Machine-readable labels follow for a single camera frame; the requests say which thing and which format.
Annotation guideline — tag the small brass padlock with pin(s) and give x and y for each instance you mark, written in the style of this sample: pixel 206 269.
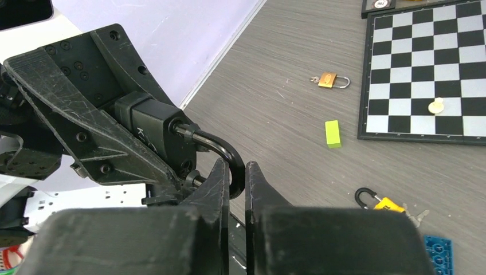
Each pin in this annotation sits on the small brass padlock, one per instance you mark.
pixel 328 80

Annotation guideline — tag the small black square tray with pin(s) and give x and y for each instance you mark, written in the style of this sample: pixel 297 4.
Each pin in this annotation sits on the small black square tray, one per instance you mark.
pixel 371 6

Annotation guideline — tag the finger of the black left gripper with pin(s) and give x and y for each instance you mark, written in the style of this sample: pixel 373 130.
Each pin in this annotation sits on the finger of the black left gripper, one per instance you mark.
pixel 104 150

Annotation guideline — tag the blue toy brick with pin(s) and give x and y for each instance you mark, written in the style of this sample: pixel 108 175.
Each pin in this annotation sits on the blue toy brick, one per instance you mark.
pixel 440 251

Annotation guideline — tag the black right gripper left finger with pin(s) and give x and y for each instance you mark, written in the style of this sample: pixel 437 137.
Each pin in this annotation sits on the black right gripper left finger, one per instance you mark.
pixel 190 238

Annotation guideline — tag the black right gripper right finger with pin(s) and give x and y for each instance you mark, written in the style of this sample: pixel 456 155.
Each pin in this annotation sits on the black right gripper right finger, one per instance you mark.
pixel 285 239

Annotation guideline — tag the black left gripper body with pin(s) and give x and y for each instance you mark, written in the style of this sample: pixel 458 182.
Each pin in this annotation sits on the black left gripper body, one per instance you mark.
pixel 104 66

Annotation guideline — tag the black white chessboard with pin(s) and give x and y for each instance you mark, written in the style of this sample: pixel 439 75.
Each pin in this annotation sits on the black white chessboard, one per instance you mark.
pixel 413 55

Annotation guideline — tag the silver keys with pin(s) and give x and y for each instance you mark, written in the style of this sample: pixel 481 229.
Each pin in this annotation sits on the silver keys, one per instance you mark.
pixel 415 219

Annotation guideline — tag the yellow padlock black shackle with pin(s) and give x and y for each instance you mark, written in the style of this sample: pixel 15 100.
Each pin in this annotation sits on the yellow padlock black shackle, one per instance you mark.
pixel 383 203

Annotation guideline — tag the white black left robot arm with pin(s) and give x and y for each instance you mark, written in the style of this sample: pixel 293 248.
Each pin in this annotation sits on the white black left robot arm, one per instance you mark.
pixel 39 152

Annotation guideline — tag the green toy block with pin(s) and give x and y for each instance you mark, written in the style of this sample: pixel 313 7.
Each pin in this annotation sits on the green toy block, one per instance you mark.
pixel 332 134

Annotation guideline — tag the gold chess piece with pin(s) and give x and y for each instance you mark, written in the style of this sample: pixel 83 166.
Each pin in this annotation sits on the gold chess piece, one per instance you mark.
pixel 437 106

